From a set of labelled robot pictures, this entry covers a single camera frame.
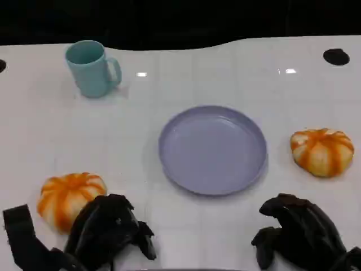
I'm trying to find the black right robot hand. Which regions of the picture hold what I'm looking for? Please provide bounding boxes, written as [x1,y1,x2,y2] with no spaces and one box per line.
[250,193,348,271]

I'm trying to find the orange and white toy bread roll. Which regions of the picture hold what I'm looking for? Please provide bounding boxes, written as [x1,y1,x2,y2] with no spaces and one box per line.
[290,128,355,178]
[37,172,108,235]

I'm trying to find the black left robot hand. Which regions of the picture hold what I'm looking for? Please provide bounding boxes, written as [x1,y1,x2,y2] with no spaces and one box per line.
[64,193,157,271]

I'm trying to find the pale green mug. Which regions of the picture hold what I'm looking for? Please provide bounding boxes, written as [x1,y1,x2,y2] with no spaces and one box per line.
[64,40,122,99]

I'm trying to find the lilac plate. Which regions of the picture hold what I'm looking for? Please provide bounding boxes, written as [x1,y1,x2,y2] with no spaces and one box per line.
[157,105,268,197]

